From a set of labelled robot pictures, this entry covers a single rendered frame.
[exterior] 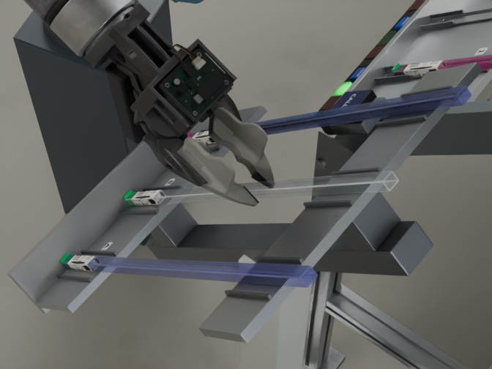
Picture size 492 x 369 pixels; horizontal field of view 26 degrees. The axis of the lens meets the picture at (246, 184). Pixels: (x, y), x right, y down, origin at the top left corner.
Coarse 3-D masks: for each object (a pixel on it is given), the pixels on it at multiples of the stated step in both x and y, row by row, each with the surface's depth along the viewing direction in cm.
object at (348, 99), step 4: (348, 92) 130; (352, 92) 130; (356, 92) 129; (360, 92) 128; (364, 92) 128; (344, 96) 130; (348, 96) 130; (352, 96) 129; (356, 96) 128; (360, 96) 128; (364, 96) 127; (340, 100) 130; (344, 100) 129; (348, 100) 129; (352, 100) 128; (356, 100) 127; (360, 100) 127; (336, 104) 130; (340, 104) 129; (344, 104) 128; (348, 104) 128; (352, 104) 127; (356, 104) 127; (332, 108) 130
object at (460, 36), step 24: (456, 0) 145; (480, 0) 140; (432, 24) 141; (456, 24) 138; (480, 24) 135; (408, 48) 142; (432, 48) 137; (456, 48) 133; (480, 48) 129; (480, 72) 124; (384, 96) 135
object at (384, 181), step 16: (320, 176) 95; (336, 176) 92; (352, 176) 90; (368, 176) 88; (384, 176) 86; (160, 192) 122; (176, 192) 118; (192, 192) 115; (208, 192) 111; (256, 192) 103; (272, 192) 100; (288, 192) 98; (304, 192) 96; (320, 192) 94; (336, 192) 92; (352, 192) 90; (368, 192) 88
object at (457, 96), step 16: (416, 96) 96; (432, 96) 93; (448, 96) 91; (464, 96) 90; (320, 112) 109; (336, 112) 106; (352, 112) 103; (368, 112) 101; (384, 112) 99; (400, 112) 97; (272, 128) 116; (288, 128) 113; (304, 128) 111
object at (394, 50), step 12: (432, 0) 145; (444, 0) 146; (420, 12) 143; (432, 12) 145; (408, 24) 142; (420, 24) 143; (396, 36) 142; (408, 36) 142; (384, 48) 141; (396, 48) 141; (384, 60) 140; (396, 60) 141; (372, 72) 139; (384, 72) 140; (360, 84) 137; (372, 84) 139
